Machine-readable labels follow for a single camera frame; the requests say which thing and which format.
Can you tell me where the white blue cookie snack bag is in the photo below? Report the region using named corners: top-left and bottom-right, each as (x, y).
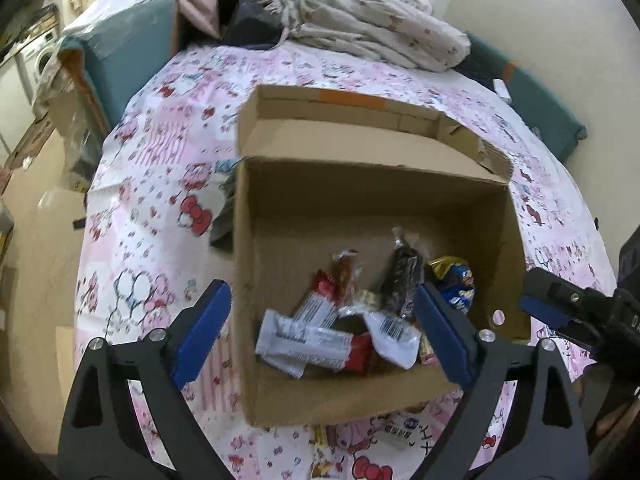
top-left (376, 412), bottom-right (421, 450)

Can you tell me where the blue yellow snack bag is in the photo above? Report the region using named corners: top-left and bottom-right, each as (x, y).
top-left (427, 256), bottom-right (475, 314)

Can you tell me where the blue pink candy stick pack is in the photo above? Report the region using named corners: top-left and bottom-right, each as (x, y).
top-left (255, 310), bottom-right (373, 374)

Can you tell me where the white barcode snack packet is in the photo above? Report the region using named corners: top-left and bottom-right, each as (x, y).
top-left (362, 311), bottom-right (421, 370)

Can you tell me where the dark brown snack packet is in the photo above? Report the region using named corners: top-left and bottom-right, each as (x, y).
top-left (380, 226), bottom-right (424, 322)

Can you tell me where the red white snack bar wrapper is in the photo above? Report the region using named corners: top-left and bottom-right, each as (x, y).
top-left (293, 270), bottom-right (338, 328)

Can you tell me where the brown nut bar packet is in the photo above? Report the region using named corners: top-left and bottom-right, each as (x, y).
top-left (332, 249), bottom-right (361, 307)

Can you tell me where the teal sofa cushion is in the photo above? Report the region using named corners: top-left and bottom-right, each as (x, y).
top-left (454, 32), bottom-right (588, 162)

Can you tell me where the black cloth beside box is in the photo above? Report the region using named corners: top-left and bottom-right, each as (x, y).
top-left (209, 174), bottom-right (236, 247)

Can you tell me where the brown cardboard box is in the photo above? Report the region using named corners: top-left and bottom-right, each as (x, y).
top-left (232, 86), bottom-right (530, 427)

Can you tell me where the teal armchair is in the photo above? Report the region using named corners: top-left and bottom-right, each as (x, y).
top-left (58, 0), bottom-right (180, 134)

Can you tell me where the white floral blanket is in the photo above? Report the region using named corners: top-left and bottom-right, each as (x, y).
top-left (250, 0), bottom-right (471, 73)

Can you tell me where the white washing machine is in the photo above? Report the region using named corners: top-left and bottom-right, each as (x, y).
top-left (16, 28), bottom-right (58, 102)

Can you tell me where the pink cloth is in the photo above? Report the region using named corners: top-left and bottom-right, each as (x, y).
top-left (178, 0), bottom-right (221, 40)

